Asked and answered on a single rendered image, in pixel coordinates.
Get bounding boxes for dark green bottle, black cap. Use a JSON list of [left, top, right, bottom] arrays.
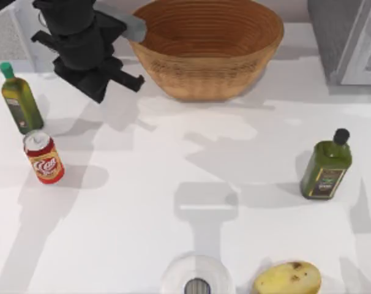
[[299, 127, 353, 201]]

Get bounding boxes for pale framed cabinet door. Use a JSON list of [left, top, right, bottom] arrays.
[[340, 0, 371, 86]]

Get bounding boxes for green bottle with green cap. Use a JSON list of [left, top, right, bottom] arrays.
[[0, 61, 45, 135]]

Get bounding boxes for red and white can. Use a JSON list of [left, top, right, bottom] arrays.
[[22, 130, 66, 185]]

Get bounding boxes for grey pierced drawer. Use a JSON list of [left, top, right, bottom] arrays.
[[0, 4, 32, 62]]

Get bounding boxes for grey cabinet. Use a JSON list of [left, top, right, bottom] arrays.
[[307, 0, 371, 87]]

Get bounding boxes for brown woven basket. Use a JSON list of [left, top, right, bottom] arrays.
[[127, 0, 285, 101]]

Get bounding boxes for pale grey rounded box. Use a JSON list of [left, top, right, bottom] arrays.
[[122, 13, 147, 43]]

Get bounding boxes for yellow potato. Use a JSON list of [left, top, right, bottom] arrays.
[[252, 260, 323, 294]]

